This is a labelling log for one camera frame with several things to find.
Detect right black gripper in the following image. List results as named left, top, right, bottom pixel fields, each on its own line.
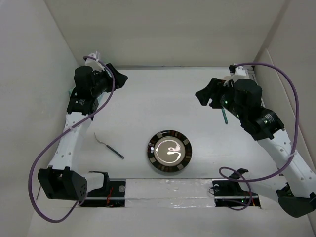
left=196, top=77, right=246, bottom=120

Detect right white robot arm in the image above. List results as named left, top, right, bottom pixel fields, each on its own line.
left=195, top=78, right=316, bottom=218

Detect knife with green handle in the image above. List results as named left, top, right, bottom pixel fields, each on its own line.
left=221, top=107, right=228, bottom=125

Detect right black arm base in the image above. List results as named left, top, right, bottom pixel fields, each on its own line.
left=208, top=178, right=261, bottom=211

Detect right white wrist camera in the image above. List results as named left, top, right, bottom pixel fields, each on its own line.
left=223, top=65, right=249, bottom=86

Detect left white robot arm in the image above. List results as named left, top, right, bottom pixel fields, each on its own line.
left=38, top=63, right=128, bottom=202

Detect dark rimmed dinner plate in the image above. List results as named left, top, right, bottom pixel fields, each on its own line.
left=147, top=130, right=193, bottom=173

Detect purple cable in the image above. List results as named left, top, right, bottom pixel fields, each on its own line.
left=28, top=56, right=116, bottom=224
left=219, top=62, right=300, bottom=210

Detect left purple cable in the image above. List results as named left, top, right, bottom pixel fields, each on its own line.
left=28, top=56, right=116, bottom=224

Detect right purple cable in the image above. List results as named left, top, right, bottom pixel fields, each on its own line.
left=219, top=62, right=300, bottom=210

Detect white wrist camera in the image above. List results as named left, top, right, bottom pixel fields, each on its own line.
left=84, top=51, right=104, bottom=72
left=223, top=65, right=249, bottom=86

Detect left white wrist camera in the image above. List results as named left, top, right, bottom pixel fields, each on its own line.
left=84, top=51, right=104, bottom=72

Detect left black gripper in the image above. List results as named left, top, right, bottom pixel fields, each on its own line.
left=91, top=64, right=126, bottom=97

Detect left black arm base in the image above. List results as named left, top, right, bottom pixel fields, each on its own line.
left=80, top=171, right=126, bottom=208

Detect fork with dark handle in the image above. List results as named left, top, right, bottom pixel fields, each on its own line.
left=94, top=133, right=125, bottom=159

